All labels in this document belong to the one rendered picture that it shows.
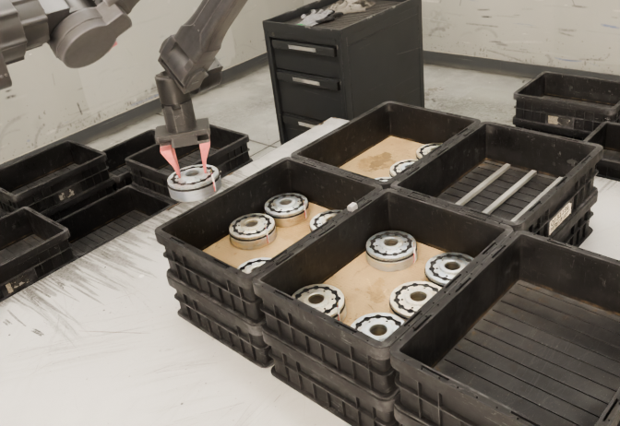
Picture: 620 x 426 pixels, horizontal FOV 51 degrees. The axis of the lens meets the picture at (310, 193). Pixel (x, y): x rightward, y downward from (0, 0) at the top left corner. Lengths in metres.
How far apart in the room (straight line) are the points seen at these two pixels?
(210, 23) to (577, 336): 0.79
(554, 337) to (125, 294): 0.96
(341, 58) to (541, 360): 1.85
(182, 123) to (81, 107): 3.25
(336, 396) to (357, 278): 0.25
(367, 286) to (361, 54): 1.70
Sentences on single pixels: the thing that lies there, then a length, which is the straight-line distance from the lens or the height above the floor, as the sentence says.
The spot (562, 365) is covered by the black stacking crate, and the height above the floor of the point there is 0.83.
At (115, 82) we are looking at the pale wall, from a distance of 4.56.
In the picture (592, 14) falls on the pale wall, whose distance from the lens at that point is 4.43.
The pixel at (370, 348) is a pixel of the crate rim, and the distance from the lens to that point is 1.00.
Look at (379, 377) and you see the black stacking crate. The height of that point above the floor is 0.86.
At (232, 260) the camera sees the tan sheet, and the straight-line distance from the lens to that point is 1.40.
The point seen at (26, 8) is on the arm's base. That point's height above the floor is 1.46.
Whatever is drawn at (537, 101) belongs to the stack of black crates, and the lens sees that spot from 2.74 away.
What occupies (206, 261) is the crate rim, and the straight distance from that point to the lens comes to 1.24.
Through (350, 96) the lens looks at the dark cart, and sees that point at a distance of 2.81.
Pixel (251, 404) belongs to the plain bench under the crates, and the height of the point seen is 0.70.
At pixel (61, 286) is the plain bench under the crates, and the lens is 1.73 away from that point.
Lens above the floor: 1.60
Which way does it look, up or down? 29 degrees down
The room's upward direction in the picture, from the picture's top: 7 degrees counter-clockwise
